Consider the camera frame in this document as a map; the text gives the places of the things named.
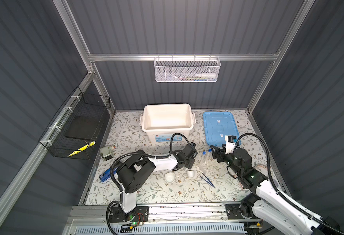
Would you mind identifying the grey green box device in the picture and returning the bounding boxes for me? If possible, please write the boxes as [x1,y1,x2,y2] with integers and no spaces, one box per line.
[100,146,116,161]

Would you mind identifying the white ceramic mortar bowl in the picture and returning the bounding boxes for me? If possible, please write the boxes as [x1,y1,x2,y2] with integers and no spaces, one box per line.
[164,172,176,183]

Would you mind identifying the white wire mesh basket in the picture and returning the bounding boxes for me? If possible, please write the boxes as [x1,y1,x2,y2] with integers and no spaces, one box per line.
[153,56,221,83]

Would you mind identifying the white plastic storage bin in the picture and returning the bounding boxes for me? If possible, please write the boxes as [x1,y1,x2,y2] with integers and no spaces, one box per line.
[139,103,196,144]

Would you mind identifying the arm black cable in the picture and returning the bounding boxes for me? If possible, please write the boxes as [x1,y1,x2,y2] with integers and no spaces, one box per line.
[109,133,192,203]
[236,133,344,235]

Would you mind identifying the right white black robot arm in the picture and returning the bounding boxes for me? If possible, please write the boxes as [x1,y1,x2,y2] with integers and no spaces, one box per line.
[211,146,342,235]

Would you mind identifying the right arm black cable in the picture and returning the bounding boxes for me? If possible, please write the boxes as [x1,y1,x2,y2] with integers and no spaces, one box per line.
[236,133,344,235]

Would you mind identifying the blue stapler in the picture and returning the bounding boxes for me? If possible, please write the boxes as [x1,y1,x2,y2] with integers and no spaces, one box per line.
[99,168,111,183]

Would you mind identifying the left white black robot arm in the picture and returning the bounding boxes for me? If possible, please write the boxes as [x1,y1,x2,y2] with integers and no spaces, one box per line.
[111,142,197,213]

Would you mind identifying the blue plastic tweezers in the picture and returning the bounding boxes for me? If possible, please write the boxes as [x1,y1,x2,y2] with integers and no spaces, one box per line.
[200,174,216,189]

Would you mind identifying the small white ceramic crucible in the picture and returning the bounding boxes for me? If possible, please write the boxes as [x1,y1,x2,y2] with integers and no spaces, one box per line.
[186,170,196,179]

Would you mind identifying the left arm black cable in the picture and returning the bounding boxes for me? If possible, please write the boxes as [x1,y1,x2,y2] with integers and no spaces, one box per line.
[109,133,192,203]

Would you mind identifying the white bottle in basket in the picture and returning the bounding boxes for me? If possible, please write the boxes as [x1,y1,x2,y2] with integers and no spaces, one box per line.
[195,73,217,79]

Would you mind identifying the floral patterned table mat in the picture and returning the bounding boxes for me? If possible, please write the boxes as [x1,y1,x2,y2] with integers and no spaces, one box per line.
[85,110,267,205]

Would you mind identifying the black wire wall basket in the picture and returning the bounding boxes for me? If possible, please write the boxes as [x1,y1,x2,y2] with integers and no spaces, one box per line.
[39,88,111,160]

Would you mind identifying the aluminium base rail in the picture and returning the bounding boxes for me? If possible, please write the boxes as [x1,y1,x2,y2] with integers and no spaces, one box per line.
[63,202,308,227]

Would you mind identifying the blue plastic bin lid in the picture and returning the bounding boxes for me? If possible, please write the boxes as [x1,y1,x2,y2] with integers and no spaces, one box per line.
[203,112,240,147]

